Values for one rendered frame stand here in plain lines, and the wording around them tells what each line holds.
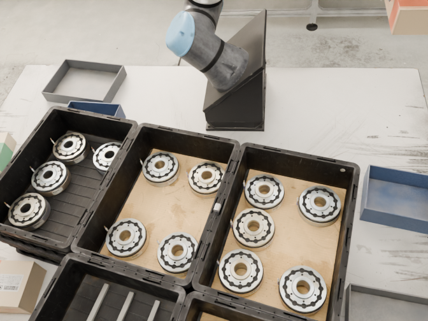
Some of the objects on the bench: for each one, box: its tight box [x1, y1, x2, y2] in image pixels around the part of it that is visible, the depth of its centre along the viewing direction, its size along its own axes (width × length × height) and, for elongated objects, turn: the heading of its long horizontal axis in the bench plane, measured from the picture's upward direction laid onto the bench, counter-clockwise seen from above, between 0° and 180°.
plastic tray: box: [41, 59, 127, 104], centre depth 150 cm, size 27×20×5 cm
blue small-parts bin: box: [67, 101, 126, 118], centre depth 136 cm, size 20×15×7 cm
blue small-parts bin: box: [359, 164, 428, 234], centre depth 106 cm, size 20×15×7 cm
